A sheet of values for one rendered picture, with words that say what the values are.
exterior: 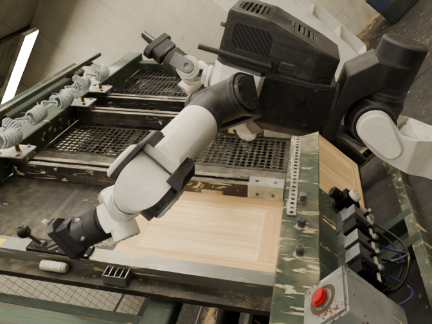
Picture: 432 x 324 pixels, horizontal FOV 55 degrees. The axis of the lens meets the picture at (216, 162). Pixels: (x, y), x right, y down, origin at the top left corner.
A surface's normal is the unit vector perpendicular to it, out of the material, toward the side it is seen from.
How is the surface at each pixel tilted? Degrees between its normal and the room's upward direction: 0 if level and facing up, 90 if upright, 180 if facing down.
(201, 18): 90
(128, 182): 84
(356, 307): 90
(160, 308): 53
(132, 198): 84
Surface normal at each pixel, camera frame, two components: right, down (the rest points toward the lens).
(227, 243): -0.02, -0.87
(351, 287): 0.58, -0.64
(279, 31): -0.21, 0.49
